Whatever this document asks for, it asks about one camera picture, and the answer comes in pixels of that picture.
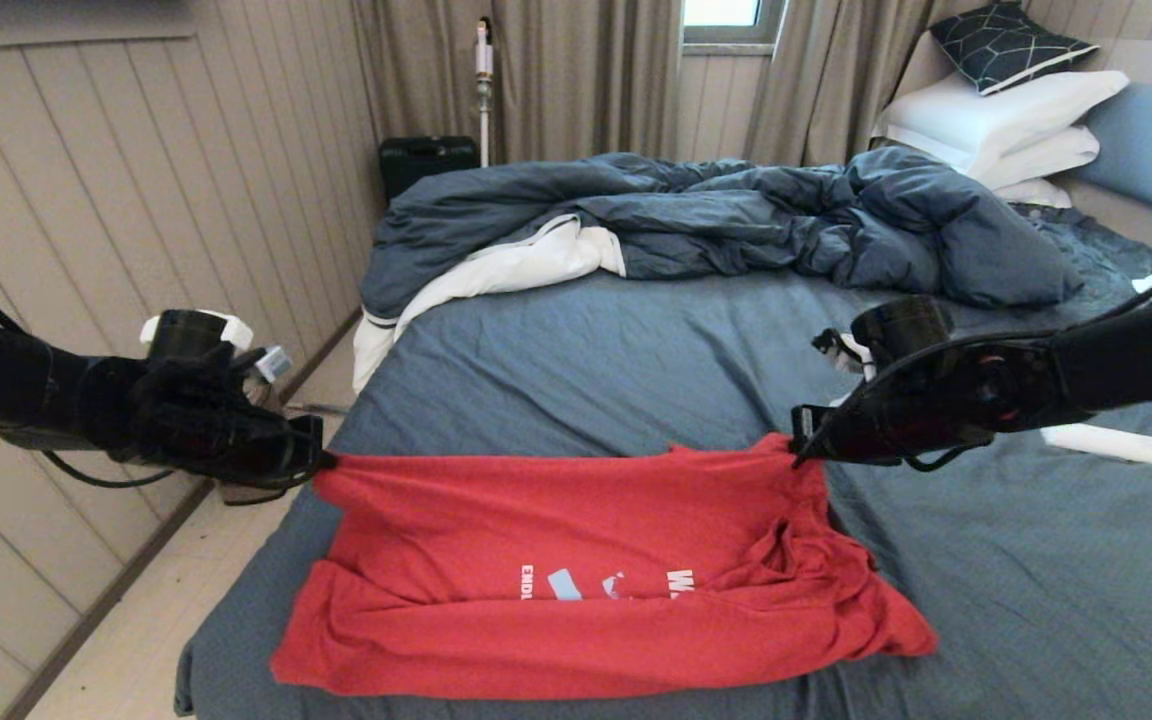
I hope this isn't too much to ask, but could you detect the white remote control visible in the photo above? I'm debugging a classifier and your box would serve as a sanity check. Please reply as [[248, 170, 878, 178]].
[[1041, 424, 1152, 473]]

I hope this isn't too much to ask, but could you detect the flat white pillow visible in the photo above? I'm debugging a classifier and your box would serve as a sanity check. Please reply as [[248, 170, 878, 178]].
[[991, 179, 1074, 210]]

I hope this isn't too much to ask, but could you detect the red printed t-shirt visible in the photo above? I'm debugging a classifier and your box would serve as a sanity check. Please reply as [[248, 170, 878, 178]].
[[271, 432, 939, 699]]

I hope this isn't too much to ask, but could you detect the wide beige curtain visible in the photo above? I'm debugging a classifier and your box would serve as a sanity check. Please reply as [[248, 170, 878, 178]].
[[351, 0, 682, 166]]

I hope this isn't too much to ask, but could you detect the dark blue crumpled duvet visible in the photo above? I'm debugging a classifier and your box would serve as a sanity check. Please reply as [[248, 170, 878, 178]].
[[353, 145, 1084, 394]]

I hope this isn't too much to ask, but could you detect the narrow beige curtain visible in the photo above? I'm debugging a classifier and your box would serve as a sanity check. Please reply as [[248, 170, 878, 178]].
[[742, 0, 1027, 169]]

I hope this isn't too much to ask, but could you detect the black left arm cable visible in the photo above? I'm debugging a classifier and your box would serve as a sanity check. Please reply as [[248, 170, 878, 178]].
[[0, 278, 177, 491]]

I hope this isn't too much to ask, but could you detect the blue-grey bed sheet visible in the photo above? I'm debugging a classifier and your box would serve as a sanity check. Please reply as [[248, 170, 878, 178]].
[[176, 205, 1152, 720]]

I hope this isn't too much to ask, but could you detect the grey framed window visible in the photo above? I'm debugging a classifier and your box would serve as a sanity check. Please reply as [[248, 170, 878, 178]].
[[680, 0, 785, 47]]

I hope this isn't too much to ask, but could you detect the black hard-shell suitcase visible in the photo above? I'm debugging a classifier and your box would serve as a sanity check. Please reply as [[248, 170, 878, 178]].
[[380, 136, 481, 204]]

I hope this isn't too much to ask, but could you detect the large white pillow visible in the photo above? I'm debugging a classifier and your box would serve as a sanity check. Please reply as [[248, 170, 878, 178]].
[[872, 70, 1131, 178]]

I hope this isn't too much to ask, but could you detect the dark geometric patterned cushion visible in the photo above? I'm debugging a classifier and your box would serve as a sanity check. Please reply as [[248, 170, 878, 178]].
[[926, 2, 1101, 97]]

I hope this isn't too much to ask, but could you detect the medium white pillow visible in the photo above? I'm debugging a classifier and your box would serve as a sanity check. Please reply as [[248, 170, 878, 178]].
[[966, 126, 1102, 191]]

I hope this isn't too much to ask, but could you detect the white stick vacuum cleaner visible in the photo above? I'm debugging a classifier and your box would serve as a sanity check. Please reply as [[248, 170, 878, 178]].
[[474, 18, 495, 168]]

